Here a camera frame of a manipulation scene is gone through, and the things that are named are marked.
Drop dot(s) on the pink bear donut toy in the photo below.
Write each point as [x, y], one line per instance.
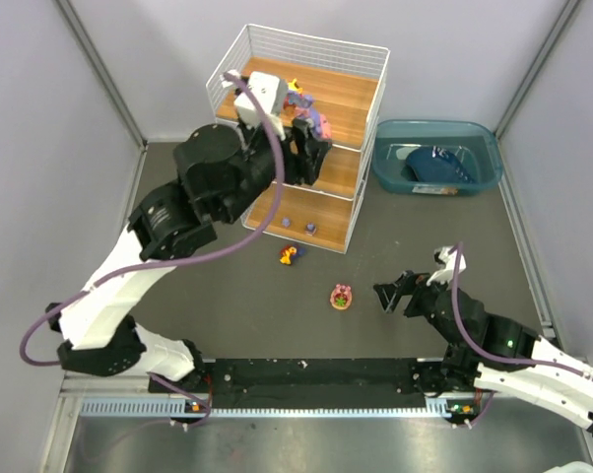
[341, 297]

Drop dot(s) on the white wire wooden shelf rack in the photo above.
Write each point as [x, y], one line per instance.
[347, 81]

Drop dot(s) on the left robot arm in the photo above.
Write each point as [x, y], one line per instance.
[221, 170]

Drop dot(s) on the navy bird toy red hat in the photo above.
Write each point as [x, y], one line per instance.
[290, 254]

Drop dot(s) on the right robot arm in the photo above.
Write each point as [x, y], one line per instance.
[491, 352]

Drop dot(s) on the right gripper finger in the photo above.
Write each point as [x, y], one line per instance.
[389, 295]
[405, 284]

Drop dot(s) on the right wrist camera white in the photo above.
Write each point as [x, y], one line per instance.
[449, 263]

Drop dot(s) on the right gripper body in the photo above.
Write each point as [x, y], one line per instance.
[410, 292]

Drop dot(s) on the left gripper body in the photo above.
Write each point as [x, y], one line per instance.
[287, 159]

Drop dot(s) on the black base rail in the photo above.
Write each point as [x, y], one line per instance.
[322, 383]

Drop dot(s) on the yellow bear ice cream cone toy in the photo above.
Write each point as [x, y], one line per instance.
[296, 97]

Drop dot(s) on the purple figurine on striped base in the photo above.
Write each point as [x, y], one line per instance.
[310, 229]

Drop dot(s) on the purple bunny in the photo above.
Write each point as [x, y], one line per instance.
[317, 122]

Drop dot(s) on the dark blue pouch in bin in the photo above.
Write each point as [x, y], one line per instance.
[433, 164]

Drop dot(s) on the teal plastic bin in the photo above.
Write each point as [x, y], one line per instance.
[473, 144]

